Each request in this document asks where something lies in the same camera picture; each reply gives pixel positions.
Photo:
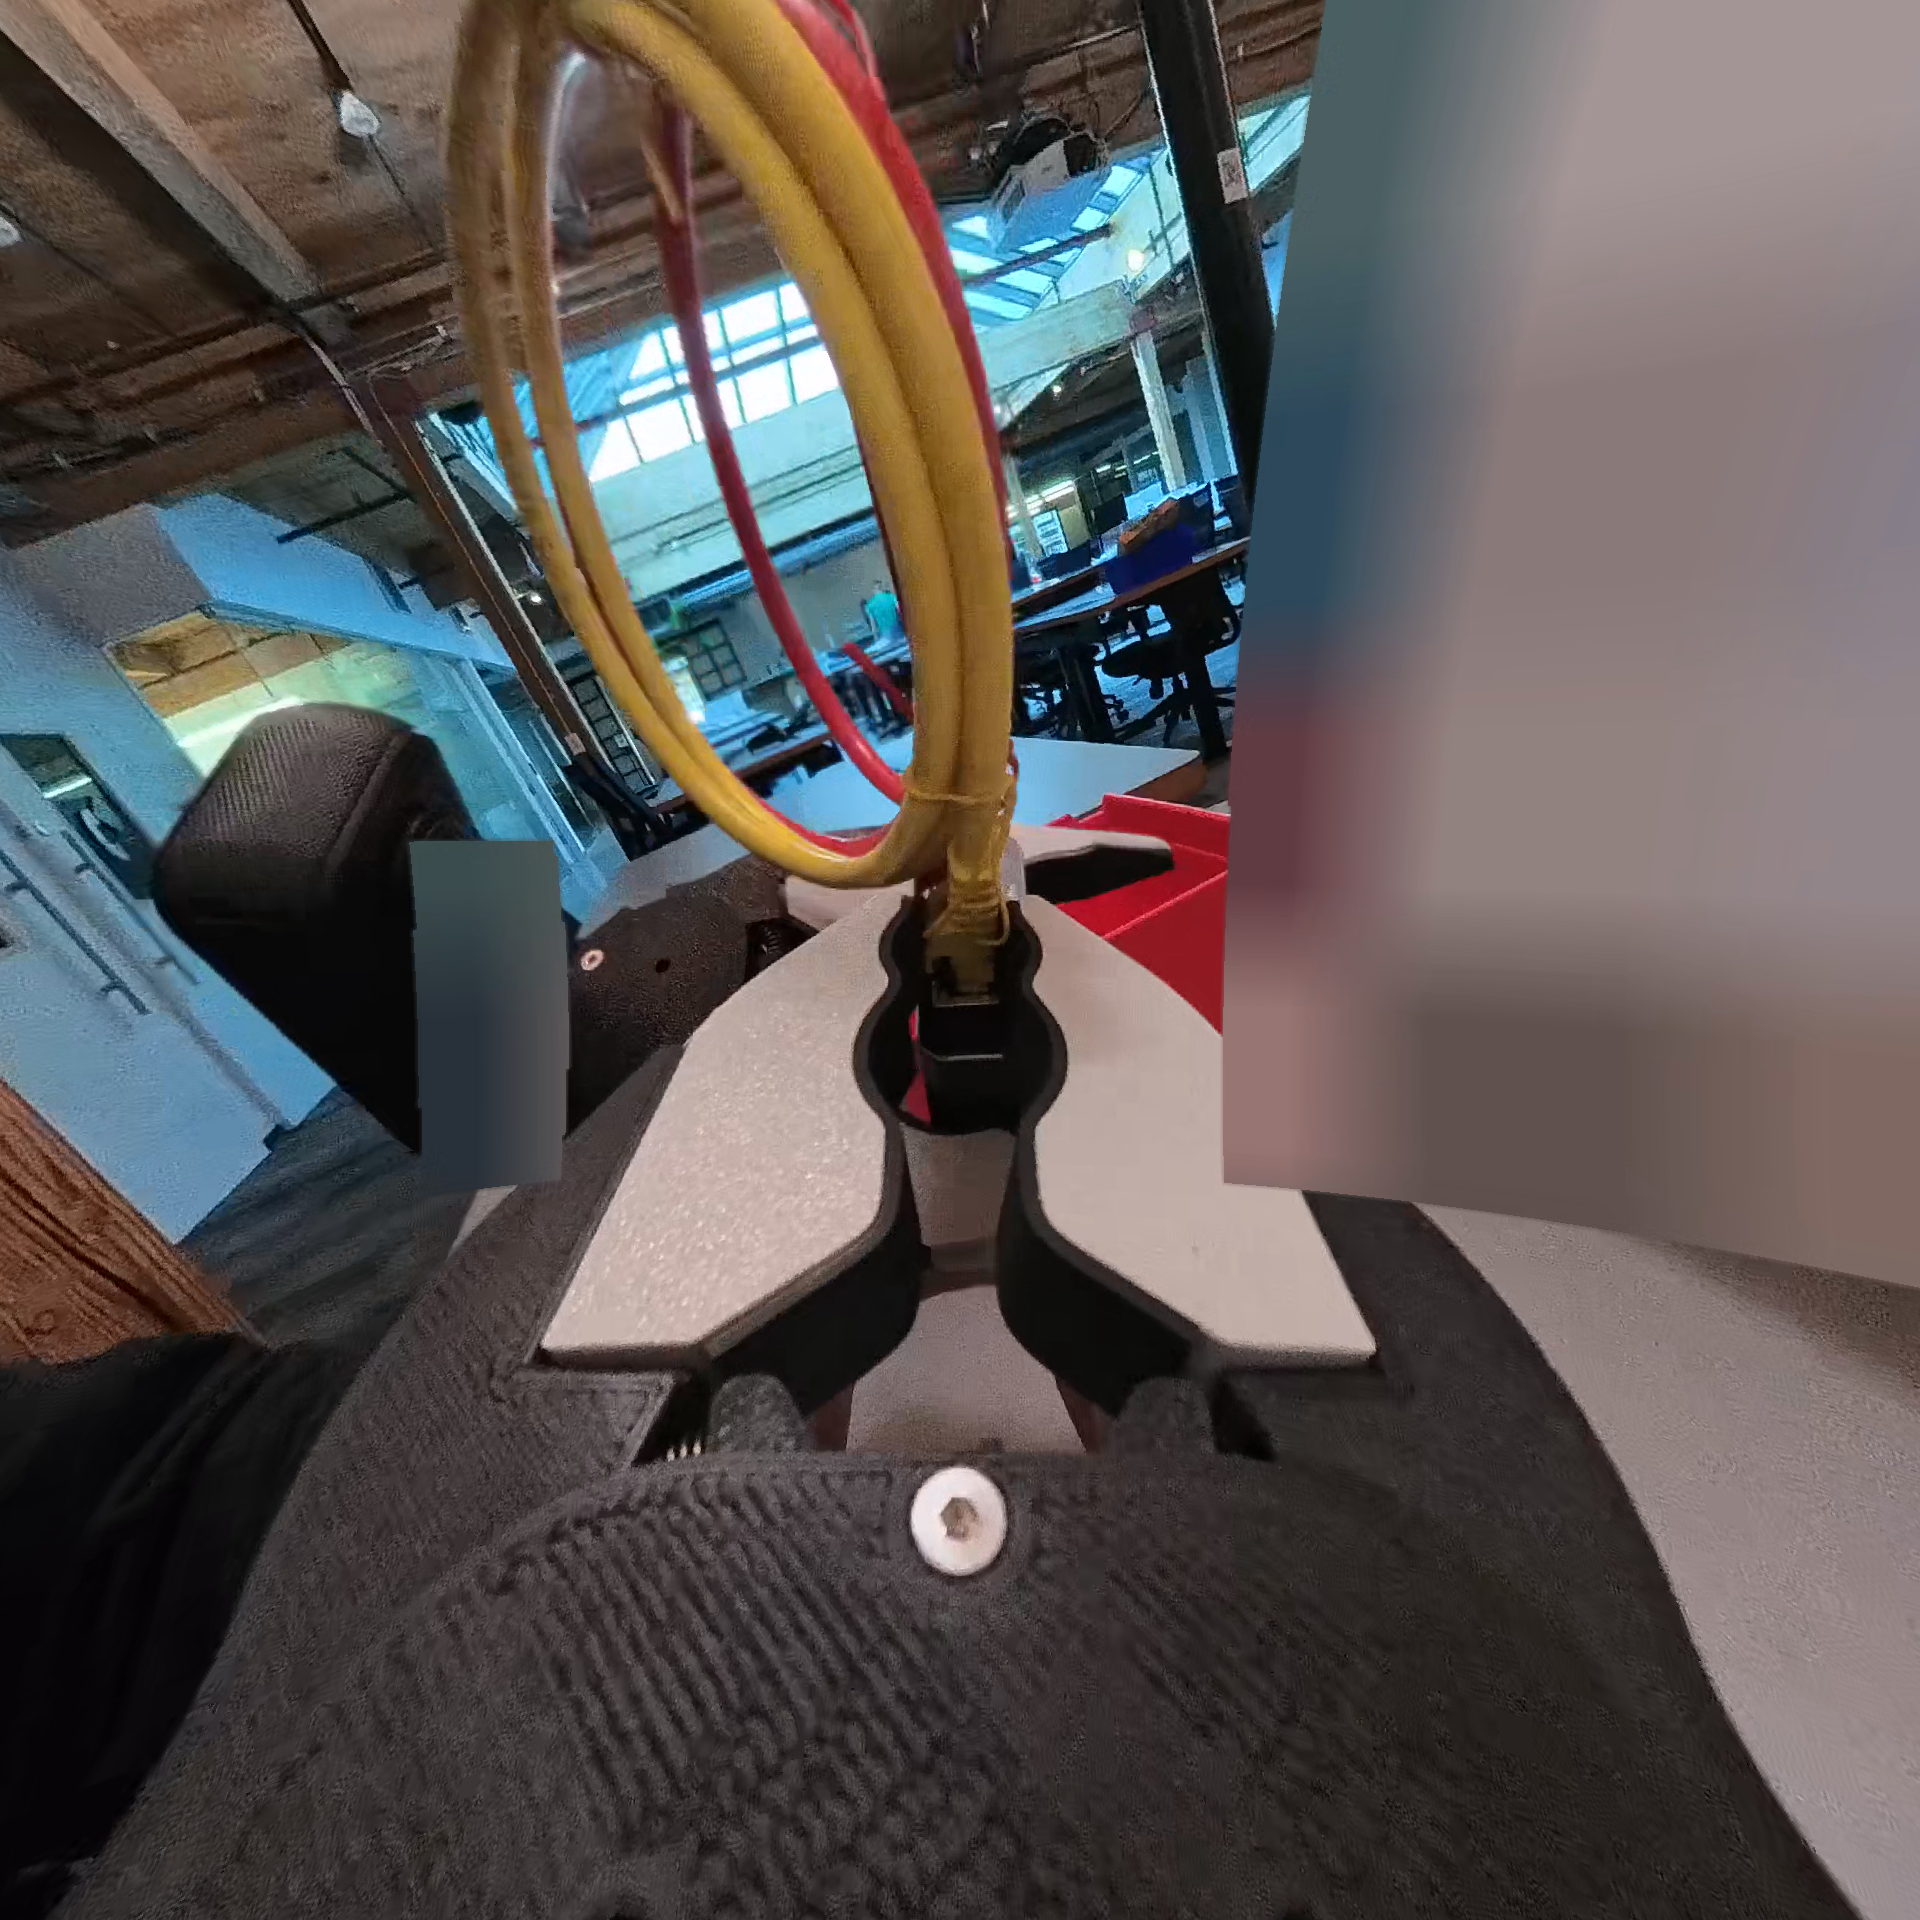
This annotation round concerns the black ethernet splitter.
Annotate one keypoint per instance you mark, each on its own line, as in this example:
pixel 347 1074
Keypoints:
pixel 968 1051

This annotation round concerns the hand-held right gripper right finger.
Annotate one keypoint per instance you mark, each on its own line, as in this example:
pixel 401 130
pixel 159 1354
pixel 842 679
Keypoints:
pixel 1170 1171

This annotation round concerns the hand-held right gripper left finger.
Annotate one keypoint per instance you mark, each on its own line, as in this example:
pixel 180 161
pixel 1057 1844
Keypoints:
pixel 751 1171

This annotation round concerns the black office chair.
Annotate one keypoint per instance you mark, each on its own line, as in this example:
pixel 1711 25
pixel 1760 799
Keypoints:
pixel 1154 660

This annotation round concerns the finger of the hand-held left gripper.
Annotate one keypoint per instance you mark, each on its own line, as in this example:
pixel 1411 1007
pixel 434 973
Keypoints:
pixel 841 901
pixel 1095 849

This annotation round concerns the red plastic bin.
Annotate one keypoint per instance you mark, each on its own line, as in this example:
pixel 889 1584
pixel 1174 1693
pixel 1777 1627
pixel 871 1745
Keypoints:
pixel 1163 901

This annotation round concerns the blue plastic bin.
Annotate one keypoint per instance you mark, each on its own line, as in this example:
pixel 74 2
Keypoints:
pixel 1163 558

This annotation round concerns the ceiling projector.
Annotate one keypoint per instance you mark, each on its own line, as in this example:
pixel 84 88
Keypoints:
pixel 1042 180

